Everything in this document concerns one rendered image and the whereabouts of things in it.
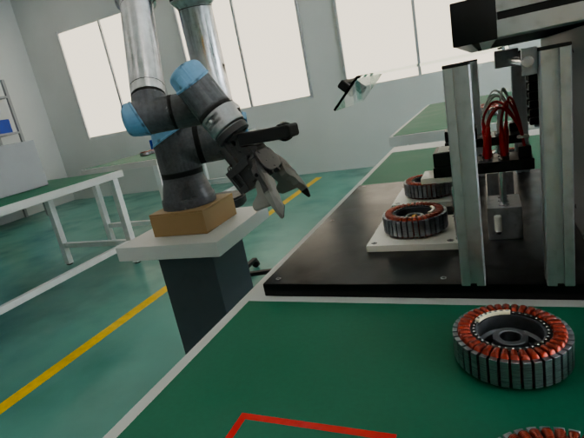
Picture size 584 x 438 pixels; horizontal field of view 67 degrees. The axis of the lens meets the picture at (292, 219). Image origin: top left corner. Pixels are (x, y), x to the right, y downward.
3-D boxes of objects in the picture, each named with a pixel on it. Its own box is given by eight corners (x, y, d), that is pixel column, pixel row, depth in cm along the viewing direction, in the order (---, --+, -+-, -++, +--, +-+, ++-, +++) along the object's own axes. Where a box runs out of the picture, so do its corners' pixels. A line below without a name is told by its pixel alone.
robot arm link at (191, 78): (202, 65, 93) (195, 49, 84) (235, 107, 93) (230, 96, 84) (172, 89, 92) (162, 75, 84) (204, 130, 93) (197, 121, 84)
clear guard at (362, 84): (334, 111, 91) (328, 81, 89) (361, 101, 112) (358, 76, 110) (510, 81, 77) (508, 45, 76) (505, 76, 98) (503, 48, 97)
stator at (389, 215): (378, 241, 78) (375, 221, 77) (390, 221, 87) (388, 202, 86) (446, 238, 73) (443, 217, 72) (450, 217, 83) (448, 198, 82)
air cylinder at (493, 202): (488, 240, 72) (486, 208, 71) (487, 224, 79) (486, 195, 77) (523, 238, 70) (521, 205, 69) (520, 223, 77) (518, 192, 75)
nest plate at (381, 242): (367, 252, 77) (365, 245, 77) (383, 224, 90) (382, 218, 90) (458, 249, 71) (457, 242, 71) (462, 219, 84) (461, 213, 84)
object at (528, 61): (522, 76, 50) (520, 49, 50) (502, 66, 104) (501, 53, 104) (538, 73, 50) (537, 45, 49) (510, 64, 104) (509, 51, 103)
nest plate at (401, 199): (392, 210, 98) (391, 205, 98) (402, 192, 111) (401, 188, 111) (464, 205, 92) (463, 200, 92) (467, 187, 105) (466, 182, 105)
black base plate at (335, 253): (265, 295, 73) (262, 283, 72) (360, 192, 129) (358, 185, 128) (609, 301, 53) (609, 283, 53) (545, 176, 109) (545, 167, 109)
